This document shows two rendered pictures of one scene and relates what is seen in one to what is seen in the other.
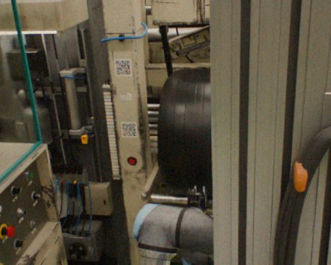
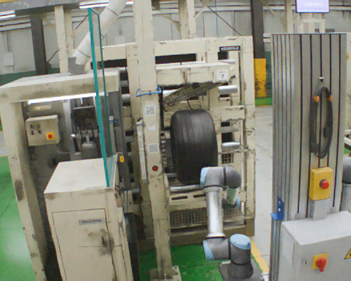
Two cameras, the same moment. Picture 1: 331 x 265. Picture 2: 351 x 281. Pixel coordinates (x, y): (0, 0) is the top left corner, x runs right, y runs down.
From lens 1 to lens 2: 1.19 m
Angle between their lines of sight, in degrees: 19
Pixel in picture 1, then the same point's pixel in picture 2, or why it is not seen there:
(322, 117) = (318, 83)
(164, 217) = (216, 170)
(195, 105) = (197, 126)
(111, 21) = (143, 83)
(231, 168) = (298, 100)
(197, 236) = (234, 176)
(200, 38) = (181, 94)
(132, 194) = (155, 190)
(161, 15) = (162, 81)
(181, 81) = (185, 115)
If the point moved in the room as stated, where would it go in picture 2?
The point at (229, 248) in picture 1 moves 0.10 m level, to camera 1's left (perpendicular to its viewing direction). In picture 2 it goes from (297, 126) to (278, 129)
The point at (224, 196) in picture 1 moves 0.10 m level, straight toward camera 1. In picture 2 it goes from (297, 109) to (309, 114)
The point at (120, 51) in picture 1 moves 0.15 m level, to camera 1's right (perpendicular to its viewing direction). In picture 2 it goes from (148, 100) to (168, 98)
